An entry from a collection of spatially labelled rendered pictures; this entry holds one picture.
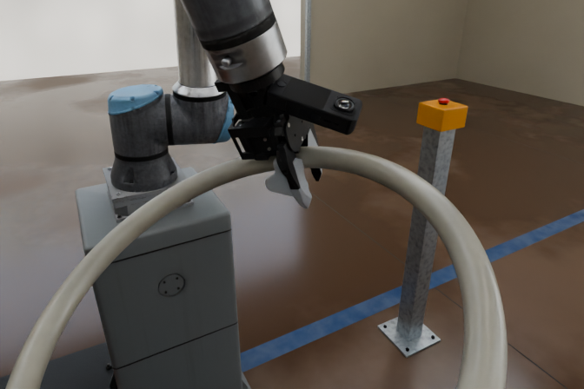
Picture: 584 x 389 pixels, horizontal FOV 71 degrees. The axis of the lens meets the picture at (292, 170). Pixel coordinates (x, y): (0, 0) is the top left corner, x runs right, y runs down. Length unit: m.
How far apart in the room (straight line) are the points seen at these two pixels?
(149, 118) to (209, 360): 0.83
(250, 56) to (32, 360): 0.39
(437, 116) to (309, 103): 1.04
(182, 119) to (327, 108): 0.74
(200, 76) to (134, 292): 0.62
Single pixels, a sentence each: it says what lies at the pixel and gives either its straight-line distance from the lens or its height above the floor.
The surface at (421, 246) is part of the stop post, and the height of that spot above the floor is 0.51.
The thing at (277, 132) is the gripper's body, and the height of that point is 1.29.
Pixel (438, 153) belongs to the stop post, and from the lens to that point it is 1.57.
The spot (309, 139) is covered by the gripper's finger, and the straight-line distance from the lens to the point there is 0.58.
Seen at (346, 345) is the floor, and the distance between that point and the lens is 2.00.
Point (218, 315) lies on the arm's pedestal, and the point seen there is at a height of 0.49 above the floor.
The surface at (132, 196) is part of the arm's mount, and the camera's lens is 1.24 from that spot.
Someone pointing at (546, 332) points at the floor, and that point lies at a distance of 2.36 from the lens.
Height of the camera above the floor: 1.45
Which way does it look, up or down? 24 degrees down
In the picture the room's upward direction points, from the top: straight up
